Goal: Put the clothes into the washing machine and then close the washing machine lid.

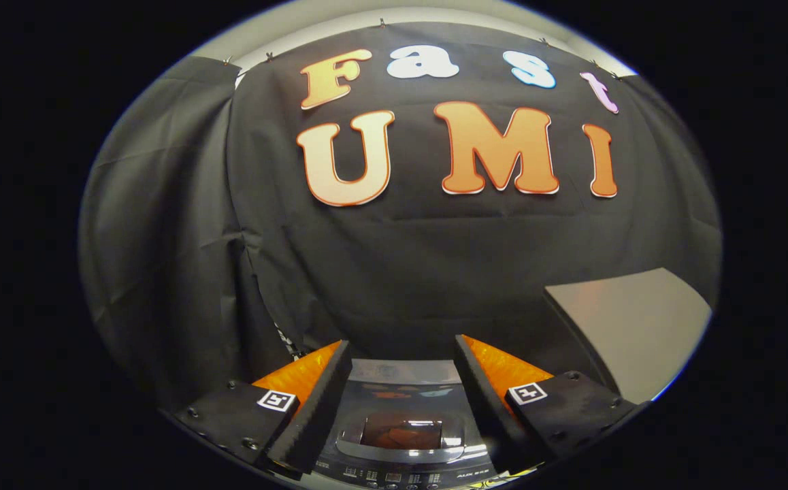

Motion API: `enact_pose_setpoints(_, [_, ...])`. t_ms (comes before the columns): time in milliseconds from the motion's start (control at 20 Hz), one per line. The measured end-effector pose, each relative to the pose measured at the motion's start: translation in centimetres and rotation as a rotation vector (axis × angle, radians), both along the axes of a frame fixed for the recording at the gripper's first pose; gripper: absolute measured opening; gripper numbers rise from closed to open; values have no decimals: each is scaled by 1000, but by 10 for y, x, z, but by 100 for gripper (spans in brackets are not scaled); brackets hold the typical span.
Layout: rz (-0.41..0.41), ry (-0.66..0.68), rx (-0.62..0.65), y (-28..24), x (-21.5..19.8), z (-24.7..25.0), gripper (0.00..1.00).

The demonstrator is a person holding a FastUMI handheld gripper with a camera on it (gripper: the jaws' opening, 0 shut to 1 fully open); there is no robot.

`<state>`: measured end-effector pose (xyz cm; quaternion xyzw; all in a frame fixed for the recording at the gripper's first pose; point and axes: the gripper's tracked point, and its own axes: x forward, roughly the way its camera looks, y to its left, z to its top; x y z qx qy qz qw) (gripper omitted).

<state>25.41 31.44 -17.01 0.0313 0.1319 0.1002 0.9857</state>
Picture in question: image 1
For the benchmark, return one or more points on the grey washing machine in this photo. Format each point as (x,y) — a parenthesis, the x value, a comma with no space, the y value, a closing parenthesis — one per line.
(401,478)

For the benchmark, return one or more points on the black backdrop cloth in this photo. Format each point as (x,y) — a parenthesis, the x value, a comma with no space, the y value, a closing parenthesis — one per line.
(435,272)

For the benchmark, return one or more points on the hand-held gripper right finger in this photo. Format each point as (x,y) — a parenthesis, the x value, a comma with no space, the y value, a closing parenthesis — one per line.
(489,415)

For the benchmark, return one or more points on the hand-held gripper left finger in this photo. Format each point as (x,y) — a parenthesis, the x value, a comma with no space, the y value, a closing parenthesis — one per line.
(312,418)

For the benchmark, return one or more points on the plain black side curtain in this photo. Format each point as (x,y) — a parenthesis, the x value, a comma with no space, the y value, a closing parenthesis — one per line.
(156,238)

